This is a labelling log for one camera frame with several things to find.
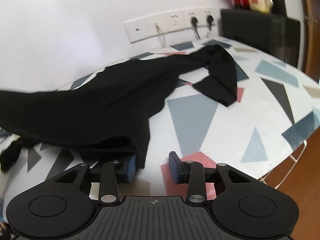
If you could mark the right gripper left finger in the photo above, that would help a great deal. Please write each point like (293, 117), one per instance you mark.
(109, 173)

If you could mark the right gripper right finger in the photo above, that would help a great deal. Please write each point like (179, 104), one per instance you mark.
(196, 176)

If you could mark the black garment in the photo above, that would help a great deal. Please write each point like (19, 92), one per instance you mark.
(108, 117)

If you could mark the geometric patterned table cloth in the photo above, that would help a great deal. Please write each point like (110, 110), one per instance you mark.
(277, 109)

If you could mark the black power plug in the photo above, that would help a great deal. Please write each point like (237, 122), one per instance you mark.
(194, 23)
(210, 21)

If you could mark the black box appliance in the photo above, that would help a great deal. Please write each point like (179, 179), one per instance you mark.
(276, 35)

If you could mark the white wire table frame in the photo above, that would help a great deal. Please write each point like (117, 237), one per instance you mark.
(280, 173)

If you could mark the white wall socket strip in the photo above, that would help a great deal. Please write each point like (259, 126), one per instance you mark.
(167, 22)

